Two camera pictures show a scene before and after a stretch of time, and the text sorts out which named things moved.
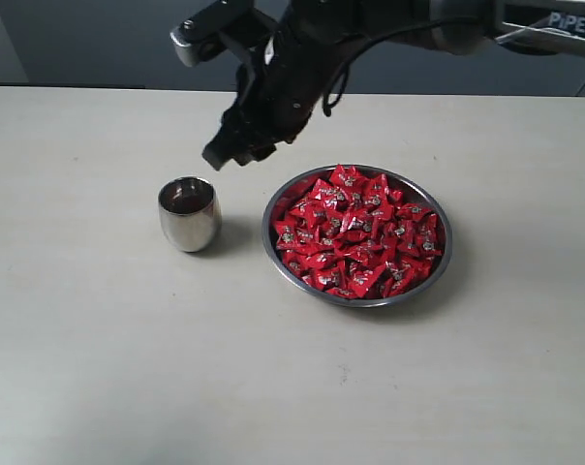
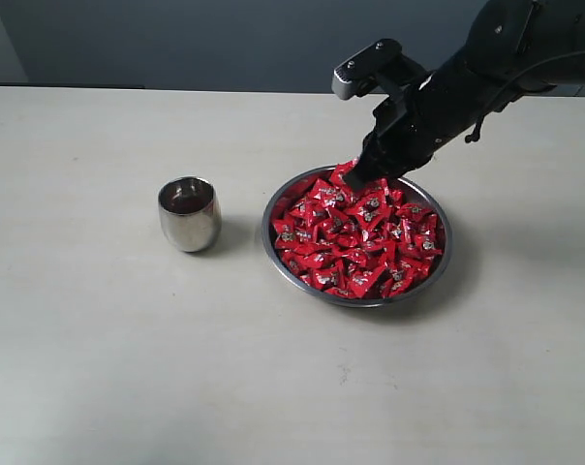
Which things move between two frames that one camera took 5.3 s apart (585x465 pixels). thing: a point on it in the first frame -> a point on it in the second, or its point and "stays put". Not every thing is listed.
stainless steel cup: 190,212 stays put
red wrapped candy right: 427,242 stays put
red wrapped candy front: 358,280 stays put
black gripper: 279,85 -> 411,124
